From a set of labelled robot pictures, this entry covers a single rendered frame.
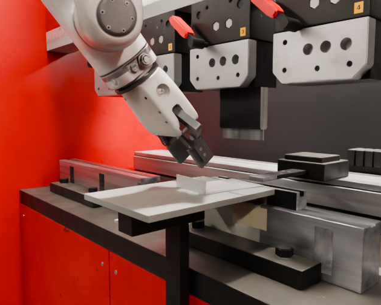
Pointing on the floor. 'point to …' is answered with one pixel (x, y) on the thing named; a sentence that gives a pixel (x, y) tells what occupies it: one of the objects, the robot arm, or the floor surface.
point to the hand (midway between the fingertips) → (190, 152)
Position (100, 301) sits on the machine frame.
